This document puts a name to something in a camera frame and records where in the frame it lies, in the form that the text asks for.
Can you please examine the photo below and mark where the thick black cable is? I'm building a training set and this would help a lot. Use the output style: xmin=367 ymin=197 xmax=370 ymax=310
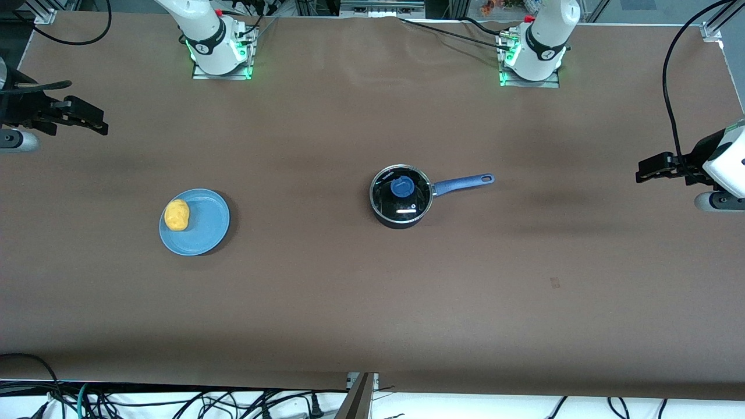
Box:
xmin=10 ymin=0 xmax=113 ymax=47
xmin=661 ymin=0 xmax=737 ymax=184

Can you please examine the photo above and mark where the light blue plate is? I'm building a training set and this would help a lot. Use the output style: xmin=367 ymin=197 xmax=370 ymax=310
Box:
xmin=158 ymin=188 xmax=231 ymax=257

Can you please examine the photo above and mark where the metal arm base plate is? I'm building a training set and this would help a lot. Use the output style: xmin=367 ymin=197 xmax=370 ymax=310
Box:
xmin=498 ymin=29 xmax=561 ymax=89
xmin=191 ymin=24 xmax=256 ymax=80

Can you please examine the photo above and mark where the yellow potato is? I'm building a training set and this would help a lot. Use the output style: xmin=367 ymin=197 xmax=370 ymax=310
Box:
xmin=164 ymin=199 xmax=191 ymax=232

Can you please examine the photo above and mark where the glass lid with blue knob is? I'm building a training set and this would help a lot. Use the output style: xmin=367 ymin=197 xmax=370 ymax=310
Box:
xmin=370 ymin=165 xmax=434 ymax=223

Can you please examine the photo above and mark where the aluminium frame post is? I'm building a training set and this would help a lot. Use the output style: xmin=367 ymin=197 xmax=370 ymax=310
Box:
xmin=334 ymin=372 xmax=380 ymax=419

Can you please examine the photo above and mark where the brown table cover sheet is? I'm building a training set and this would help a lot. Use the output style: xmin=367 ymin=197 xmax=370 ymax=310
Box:
xmin=0 ymin=12 xmax=745 ymax=402

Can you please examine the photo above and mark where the orange colourful clutter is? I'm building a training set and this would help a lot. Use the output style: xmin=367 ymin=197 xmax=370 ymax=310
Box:
xmin=480 ymin=0 xmax=526 ymax=16

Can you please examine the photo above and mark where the dark pot with blue handle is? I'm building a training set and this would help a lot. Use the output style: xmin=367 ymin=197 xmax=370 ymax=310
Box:
xmin=369 ymin=164 xmax=495 ymax=229

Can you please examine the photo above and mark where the thin black cable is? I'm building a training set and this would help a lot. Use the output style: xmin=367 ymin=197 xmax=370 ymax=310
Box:
xmin=399 ymin=17 xmax=502 ymax=48

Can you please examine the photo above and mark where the black cable loop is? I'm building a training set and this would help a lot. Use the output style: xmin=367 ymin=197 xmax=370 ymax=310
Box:
xmin=0 ymin=353 xmax=63 ymax=419

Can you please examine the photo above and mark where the grey metal box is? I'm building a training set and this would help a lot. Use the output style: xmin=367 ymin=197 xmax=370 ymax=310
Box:
xmin=339 ymin=0 xmax=427 ymax=19

